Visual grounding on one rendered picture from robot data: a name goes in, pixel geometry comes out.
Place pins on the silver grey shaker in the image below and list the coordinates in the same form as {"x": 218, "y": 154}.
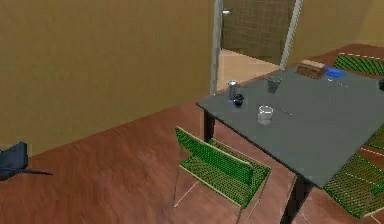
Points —
{"x": 232, "y": 90}

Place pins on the small dark blue shaker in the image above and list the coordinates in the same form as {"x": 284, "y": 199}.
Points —
{"x": 238, "y": 99}

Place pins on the green mesh chair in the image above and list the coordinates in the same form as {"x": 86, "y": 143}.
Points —
{"x": 360, "y": 64}
{"x": 360, "y": 181}
{"x": 220, "y": 165}

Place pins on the clear glass cup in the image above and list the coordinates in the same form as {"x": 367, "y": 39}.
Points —
{"x": 265, "y": 114}

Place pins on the dark grey cup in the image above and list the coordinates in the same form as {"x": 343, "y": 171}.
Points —
{"x": 274, "y": 84}

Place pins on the thin silver cutlery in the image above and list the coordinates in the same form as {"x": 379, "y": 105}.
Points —
{"x": 283, "y": 111}
{"x": 337, "y": 82}

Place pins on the brown checked room door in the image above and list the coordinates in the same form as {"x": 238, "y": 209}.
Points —
{"x": 256, "y": 28}

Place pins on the dark grey dining table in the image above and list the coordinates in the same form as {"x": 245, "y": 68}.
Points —
{"x": 313, "y": 123}

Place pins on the brown bread loaf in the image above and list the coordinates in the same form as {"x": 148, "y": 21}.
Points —
{"x": 310, "y": 69}

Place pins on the small black round object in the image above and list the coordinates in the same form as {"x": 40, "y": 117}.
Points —
{"x": 381, "y": 84}

